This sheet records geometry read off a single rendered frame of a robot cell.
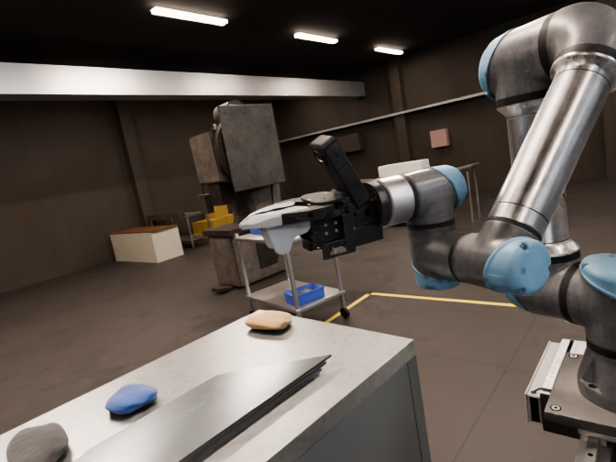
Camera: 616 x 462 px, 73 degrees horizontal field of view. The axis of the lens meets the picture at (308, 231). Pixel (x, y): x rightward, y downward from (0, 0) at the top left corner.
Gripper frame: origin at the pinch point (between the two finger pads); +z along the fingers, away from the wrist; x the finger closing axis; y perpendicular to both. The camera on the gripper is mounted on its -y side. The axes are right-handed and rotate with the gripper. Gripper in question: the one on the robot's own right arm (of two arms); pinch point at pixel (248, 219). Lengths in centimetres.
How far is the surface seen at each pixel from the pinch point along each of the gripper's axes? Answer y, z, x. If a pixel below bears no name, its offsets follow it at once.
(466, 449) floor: 157, -109, 73
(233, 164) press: 44, -119, 464
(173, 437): 40.9, 15.9, 16.9
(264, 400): 41.0, -1.7, 17.1
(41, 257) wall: 230, 206, 991
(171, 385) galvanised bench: 47, 14, 43
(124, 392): 44, 24, 42
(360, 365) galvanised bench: 44, -25, 19
